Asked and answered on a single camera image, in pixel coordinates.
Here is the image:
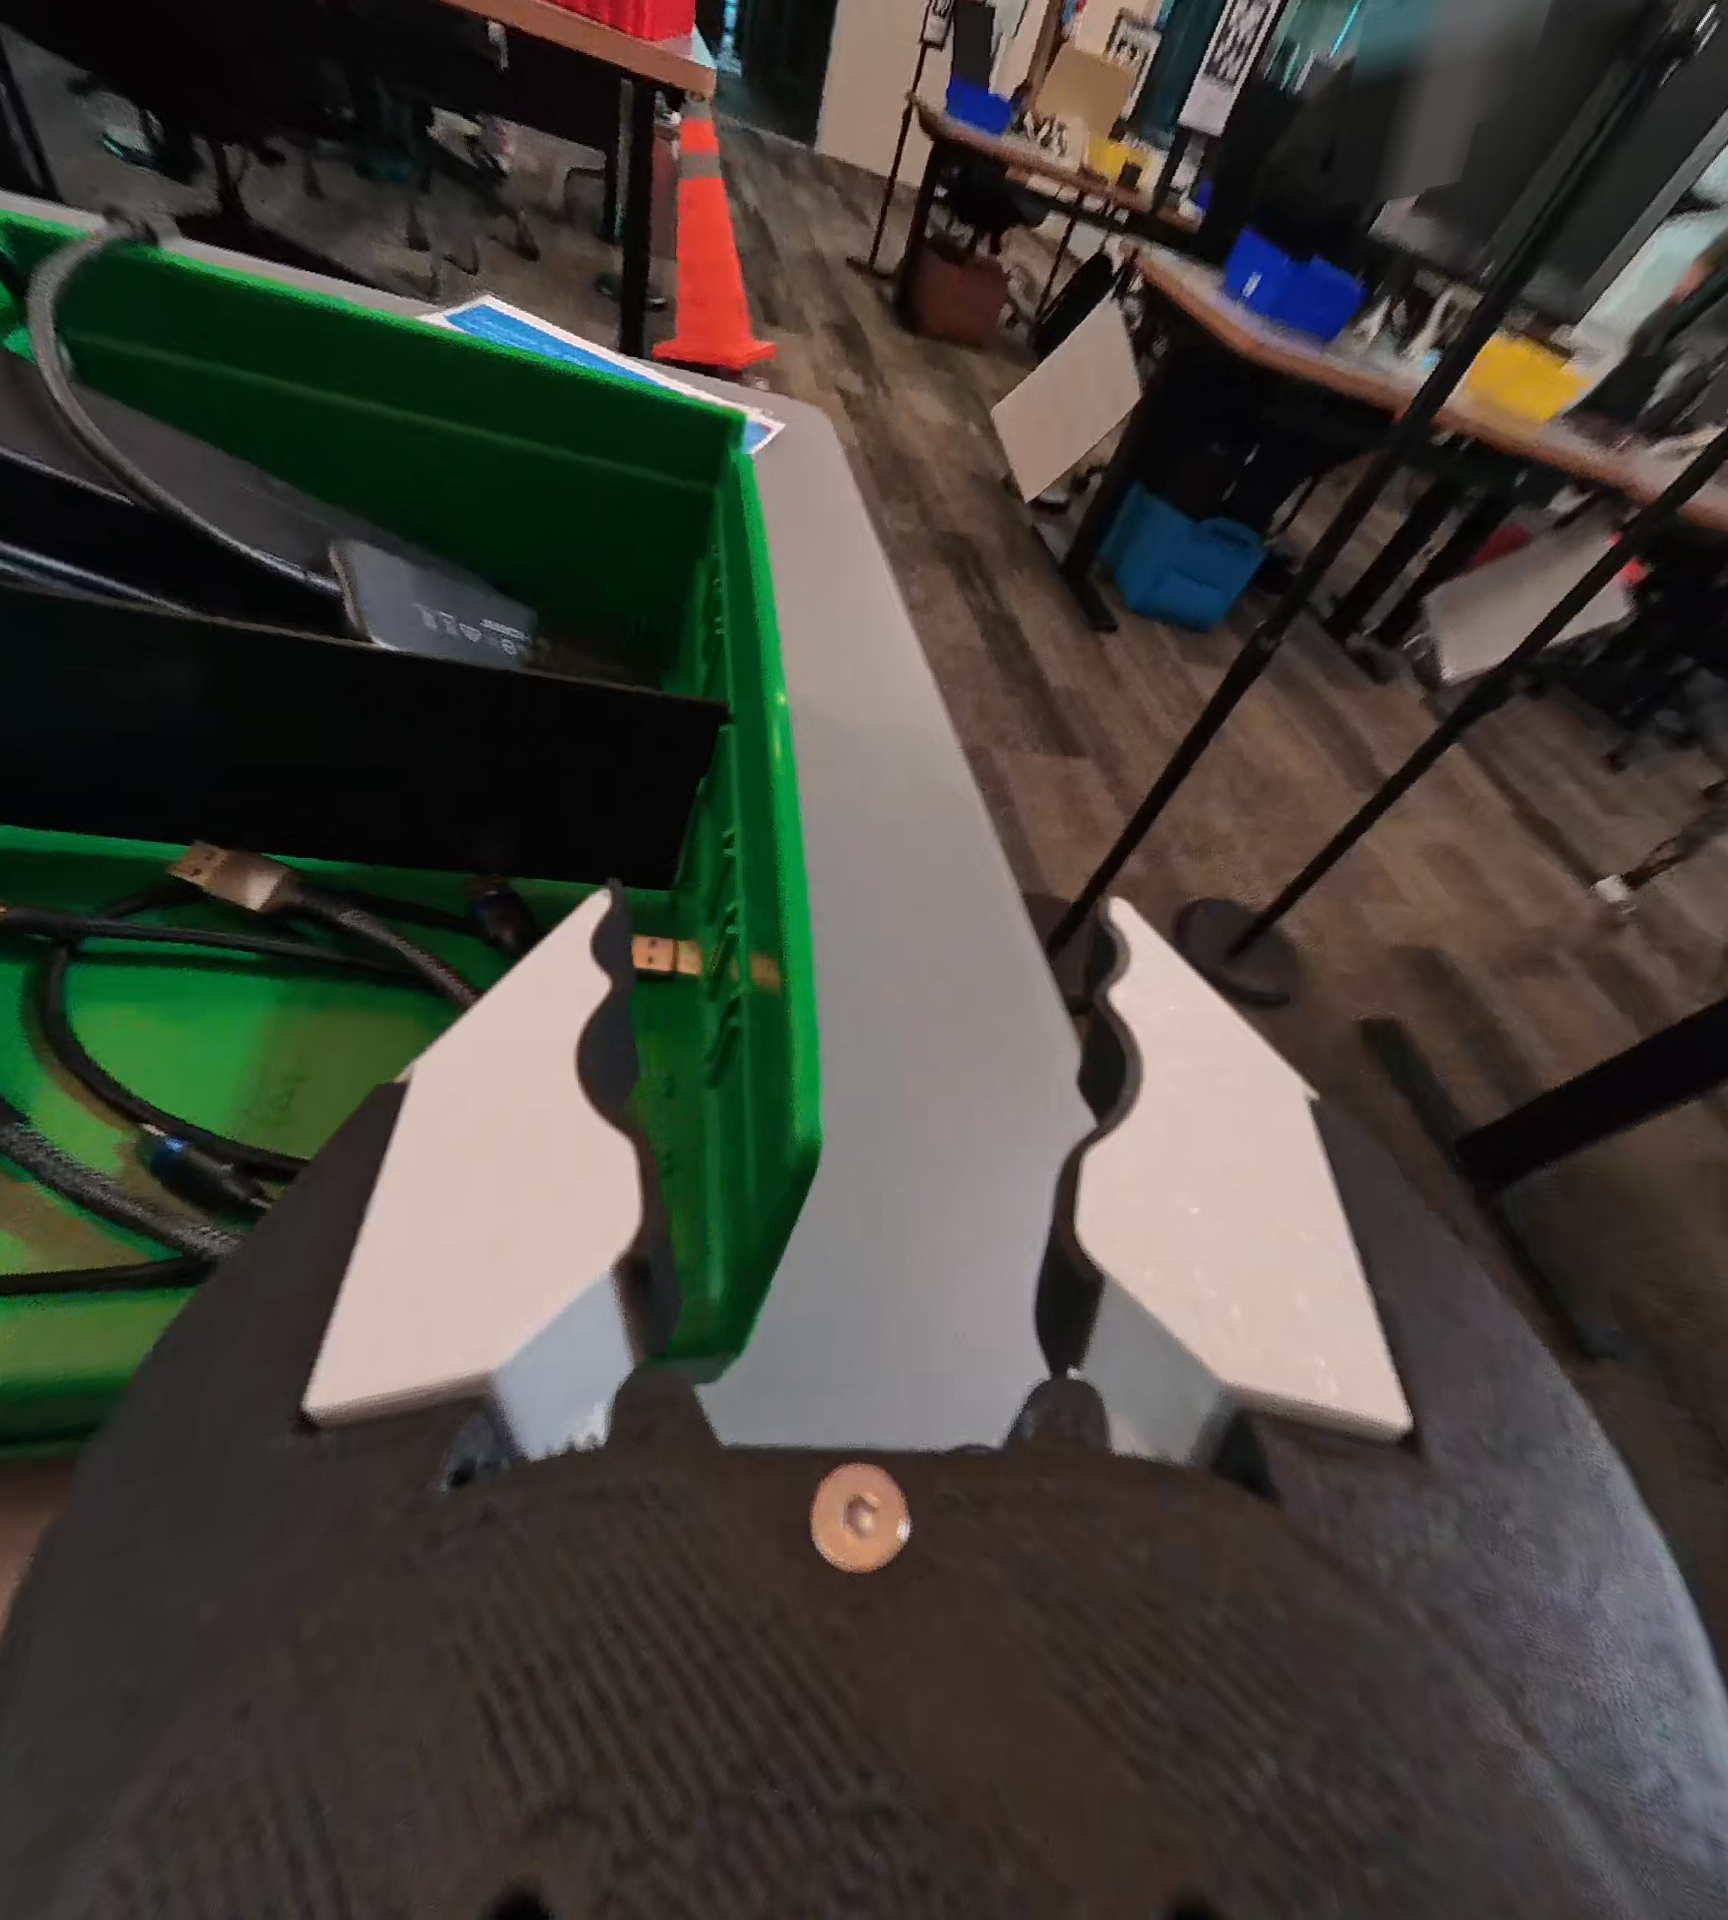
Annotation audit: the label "blue storage box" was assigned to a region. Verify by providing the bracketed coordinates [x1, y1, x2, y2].
[1101, 479, 1269, 629]

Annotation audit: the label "black cable blue ring plug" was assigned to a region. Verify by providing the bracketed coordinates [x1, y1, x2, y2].
[36, 927, 315, 1220]

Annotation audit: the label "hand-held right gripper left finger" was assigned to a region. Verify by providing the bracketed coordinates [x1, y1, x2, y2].
[297, 881, 683, 1469]

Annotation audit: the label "black cable on drive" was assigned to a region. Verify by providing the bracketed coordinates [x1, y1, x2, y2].
[21, 221, 357, 600]

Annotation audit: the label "blue and white paper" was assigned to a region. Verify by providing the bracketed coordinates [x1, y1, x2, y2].
[418, 294, 788, 453]

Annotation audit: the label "black stand pole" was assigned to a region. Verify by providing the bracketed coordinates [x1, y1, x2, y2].
[1048, 0, 1728, 963]
[1175, 343, 1728, 1010]

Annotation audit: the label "long wooden table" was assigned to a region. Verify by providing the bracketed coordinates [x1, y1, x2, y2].
[1067, 243, 1728, 693]

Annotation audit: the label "black floor bar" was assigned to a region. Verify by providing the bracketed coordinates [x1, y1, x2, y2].
[1363, 961, 1728, 1202]

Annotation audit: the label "bright green plastic bin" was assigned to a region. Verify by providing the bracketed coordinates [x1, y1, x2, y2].
[0, 201, 825, 1464]

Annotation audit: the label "yellow plastic bin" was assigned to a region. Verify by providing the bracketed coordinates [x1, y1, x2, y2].
[1463, 330, 1597, 424]

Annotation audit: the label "black portable drive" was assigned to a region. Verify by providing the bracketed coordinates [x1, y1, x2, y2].
[328, 537, 545, 670]

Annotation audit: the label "small wooden table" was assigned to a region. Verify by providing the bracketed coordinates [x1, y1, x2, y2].
[864, 92, 1206, 322]

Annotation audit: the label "thick black braided cable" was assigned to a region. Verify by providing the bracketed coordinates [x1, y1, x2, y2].
[0, 1003, 255, 1267]

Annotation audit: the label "white board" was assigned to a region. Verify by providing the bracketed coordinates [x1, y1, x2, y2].
[990, 297, 1144, 504]
[1416, 523, 1649, 693]

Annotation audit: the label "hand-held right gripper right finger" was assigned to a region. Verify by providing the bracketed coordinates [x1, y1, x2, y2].
[1032, 893, 1416, 1469]

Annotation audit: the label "wooden table black legs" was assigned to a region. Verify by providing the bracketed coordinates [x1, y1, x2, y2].
[436, 0, 718, 360]

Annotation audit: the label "orange traffic cone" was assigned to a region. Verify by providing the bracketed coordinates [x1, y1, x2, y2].
[649, 95, 781, 375]

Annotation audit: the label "brown bag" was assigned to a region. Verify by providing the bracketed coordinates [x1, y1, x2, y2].
[909, 248, 1011, 350]

